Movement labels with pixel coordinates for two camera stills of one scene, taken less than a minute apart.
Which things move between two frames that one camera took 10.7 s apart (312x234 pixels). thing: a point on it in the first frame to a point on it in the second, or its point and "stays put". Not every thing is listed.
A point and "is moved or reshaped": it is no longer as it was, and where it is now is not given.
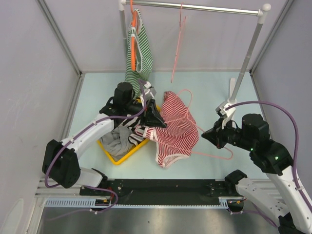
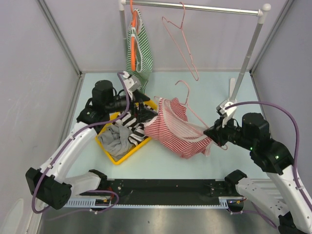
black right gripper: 215,135 stays put
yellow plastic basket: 131,153 stays put
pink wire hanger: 198,126 to 185,104
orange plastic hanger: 134,15 stays put
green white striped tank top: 144,56 stays put
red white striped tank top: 180,136 is moved or reshaped
